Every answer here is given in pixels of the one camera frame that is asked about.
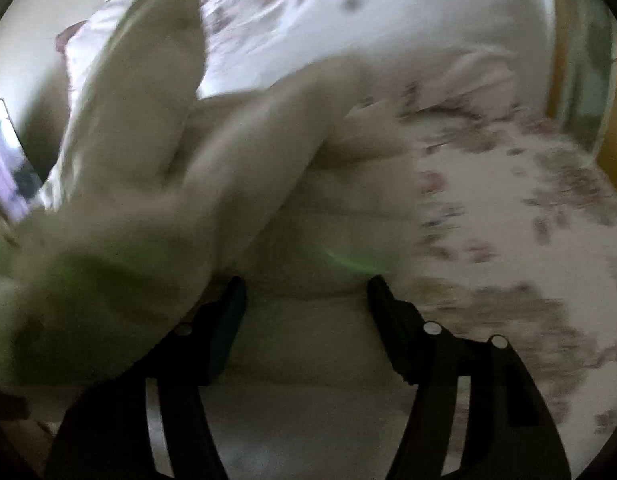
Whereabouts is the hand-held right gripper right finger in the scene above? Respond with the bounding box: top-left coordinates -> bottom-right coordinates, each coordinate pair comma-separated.
366,275 -> 572,480

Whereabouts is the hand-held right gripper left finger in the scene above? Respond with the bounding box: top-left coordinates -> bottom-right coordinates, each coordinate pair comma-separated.
43,276 -> 248,480

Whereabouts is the white quilted duvet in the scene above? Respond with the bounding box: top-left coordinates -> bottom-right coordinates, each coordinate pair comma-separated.
0,0 -> 422,480

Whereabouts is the floral bed sheet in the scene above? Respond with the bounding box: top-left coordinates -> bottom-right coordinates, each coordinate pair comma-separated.
396,50 -> 617,463

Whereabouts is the floral pillow with tree print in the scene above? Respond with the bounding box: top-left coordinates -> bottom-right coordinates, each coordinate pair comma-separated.
186,0 -> 554,113
38,12 -> 120,201

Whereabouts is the wooden headboard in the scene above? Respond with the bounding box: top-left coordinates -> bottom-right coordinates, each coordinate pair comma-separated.
545,0 -> 617,196

